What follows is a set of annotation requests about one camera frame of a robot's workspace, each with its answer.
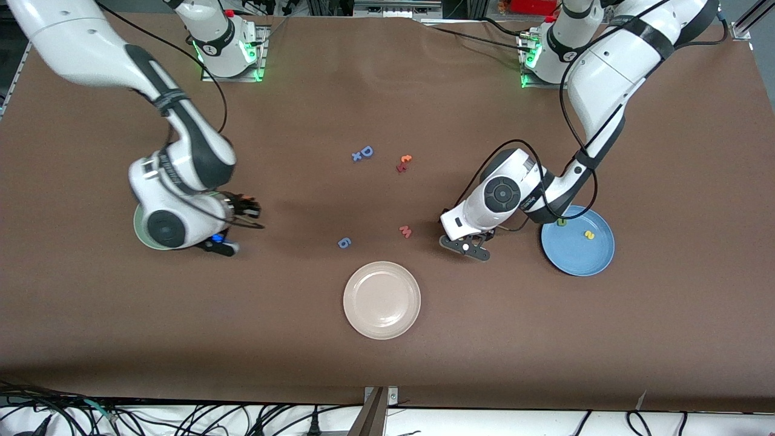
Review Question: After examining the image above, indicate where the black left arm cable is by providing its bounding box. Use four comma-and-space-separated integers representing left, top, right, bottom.
454, 0, 727, 231

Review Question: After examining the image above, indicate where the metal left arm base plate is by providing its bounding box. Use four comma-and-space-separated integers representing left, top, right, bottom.
518, 30, 585, 91

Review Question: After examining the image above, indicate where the grey metal rail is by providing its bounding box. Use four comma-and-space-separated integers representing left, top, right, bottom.
353, 0, 444, 19

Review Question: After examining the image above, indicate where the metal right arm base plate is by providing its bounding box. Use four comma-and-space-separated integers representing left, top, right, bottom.
200, 24, 268, 84

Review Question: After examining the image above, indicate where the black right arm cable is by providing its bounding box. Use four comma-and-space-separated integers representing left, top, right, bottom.
97, 0, 228, 137

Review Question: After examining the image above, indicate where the red box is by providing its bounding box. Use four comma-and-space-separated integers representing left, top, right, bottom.
510, 0, 559, 16

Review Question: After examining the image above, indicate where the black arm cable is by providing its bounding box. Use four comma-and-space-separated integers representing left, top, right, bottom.
97, 0, 228, 137
454, 0, 727, 231

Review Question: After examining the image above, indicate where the teal loose cable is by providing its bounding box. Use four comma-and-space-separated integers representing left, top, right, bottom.
82, 398, 119, 423

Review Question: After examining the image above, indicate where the beige round plate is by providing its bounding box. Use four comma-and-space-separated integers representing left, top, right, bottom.
343, 261, 422, 340

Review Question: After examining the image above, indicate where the aluminium frame profile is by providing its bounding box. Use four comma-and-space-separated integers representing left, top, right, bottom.
728, 0, 775, 42

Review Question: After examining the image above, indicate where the blue round plate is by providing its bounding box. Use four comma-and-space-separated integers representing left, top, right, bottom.
541, 205, 616, 277

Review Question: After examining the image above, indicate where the grey metal bracket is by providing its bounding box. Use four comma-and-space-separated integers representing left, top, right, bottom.
346, 386, 399, 436

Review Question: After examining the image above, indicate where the brown table cover mat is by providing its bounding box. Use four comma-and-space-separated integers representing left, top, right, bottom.
0, 11, 775, 414

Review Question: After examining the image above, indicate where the metal table edge rail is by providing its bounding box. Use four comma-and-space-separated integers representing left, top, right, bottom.
0, 39, 32, 119

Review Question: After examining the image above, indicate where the black cable on mat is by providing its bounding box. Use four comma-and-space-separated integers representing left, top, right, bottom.
421, 17, 533, 61

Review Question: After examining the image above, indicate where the mint green round plate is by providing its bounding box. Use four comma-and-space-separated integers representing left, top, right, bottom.
133, 203, 182, 251

